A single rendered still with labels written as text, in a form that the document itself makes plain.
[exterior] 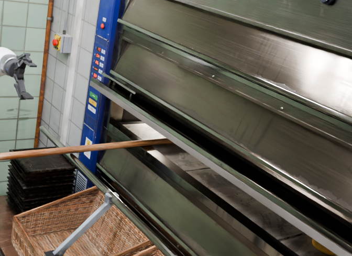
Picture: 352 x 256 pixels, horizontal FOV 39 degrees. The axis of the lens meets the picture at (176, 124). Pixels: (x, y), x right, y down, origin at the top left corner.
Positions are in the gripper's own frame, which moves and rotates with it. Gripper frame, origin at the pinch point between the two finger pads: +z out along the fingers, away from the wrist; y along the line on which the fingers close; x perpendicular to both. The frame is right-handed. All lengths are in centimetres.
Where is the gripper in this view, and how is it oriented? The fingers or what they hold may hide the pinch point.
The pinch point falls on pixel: (31, 81)
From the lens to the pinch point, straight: 212.0
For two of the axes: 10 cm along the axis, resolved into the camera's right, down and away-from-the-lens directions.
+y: -1.9, 9.3, 3.2
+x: -8.0, 0.5, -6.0
